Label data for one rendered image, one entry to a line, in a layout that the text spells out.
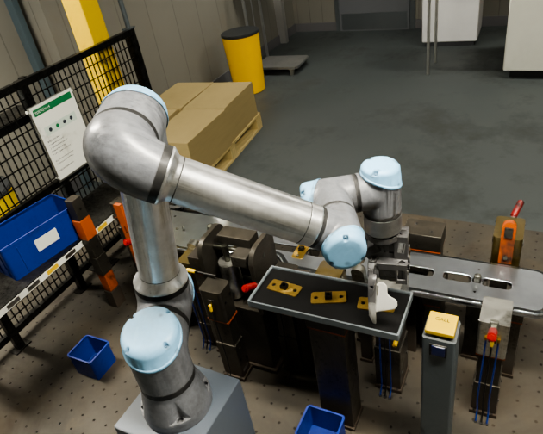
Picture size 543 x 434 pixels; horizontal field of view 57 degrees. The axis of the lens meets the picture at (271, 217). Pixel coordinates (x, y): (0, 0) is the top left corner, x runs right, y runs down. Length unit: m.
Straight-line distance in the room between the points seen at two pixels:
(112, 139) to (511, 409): 1.28
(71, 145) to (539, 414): 1.84
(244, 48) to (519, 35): 2.72
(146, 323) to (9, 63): 3.48
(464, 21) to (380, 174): 5.76
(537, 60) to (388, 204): 4.72
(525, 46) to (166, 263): 4.89
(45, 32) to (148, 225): 3.45
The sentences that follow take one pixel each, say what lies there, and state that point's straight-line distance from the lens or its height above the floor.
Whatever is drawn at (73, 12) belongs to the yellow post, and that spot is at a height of 1.68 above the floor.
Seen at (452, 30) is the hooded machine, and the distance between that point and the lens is 6.69.
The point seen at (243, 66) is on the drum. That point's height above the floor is 0.34.
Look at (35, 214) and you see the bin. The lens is 2.03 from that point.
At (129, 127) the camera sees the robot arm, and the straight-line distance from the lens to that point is 0.79.
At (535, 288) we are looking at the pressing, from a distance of 1.52.
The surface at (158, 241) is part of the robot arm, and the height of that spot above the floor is 1.46.
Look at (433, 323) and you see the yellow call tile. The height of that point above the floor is 1.16.
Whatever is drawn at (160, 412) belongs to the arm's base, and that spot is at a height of 1.16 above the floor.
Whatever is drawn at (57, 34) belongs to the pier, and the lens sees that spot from 4.32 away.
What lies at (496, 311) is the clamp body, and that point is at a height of 1.06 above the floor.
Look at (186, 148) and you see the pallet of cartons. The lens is 3.85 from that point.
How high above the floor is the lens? 2.00
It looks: 34 degrees down
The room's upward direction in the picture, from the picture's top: 11 degrees counter-clockwise
